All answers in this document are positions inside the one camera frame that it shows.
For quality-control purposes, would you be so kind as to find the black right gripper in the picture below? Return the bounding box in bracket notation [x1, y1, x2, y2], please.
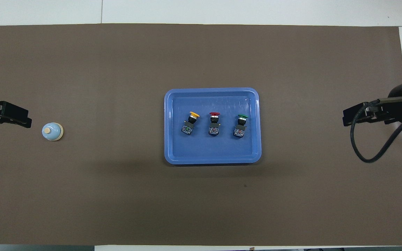
[343, 81, 402, 127]

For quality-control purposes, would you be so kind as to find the green push button switch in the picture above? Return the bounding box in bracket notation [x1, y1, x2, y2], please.
[233, 114, 250, 138]

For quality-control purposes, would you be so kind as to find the red push button switch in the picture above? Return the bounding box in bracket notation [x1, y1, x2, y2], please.
[208, 112, 221, 136]

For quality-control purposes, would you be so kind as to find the yellow push button switch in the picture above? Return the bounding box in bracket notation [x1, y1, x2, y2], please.
[181, 111, 200, 136]

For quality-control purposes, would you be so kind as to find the light blue call bell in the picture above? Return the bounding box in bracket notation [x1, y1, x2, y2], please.
[42, 123, 64, 142]

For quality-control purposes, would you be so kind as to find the blue plastic tray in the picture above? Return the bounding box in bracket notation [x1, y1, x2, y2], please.
[164, 87, 262, 165]

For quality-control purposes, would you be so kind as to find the brown table mat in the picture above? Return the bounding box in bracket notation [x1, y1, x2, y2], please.
[0, 23, 402, 246]

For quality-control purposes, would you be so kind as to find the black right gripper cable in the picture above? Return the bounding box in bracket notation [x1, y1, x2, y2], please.
[350, 97, 402, 163]

